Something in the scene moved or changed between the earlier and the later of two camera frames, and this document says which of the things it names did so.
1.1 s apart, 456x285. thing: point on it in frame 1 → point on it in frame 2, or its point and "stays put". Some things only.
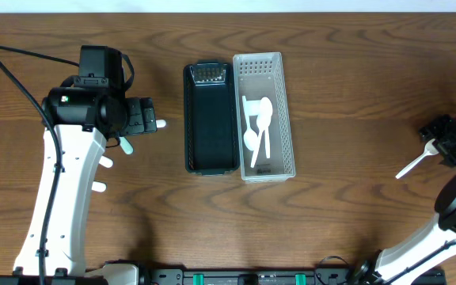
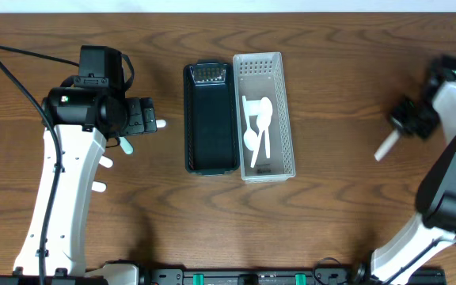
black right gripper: x=443 y=138 → x=404 y=119
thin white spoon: x=266 y=114 stays put
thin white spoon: x=251 y=138 stays put
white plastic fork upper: x=105 y=161 stays put
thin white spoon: x=430 y=150 → x=386 y=145
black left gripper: x=142 y=115 stays put
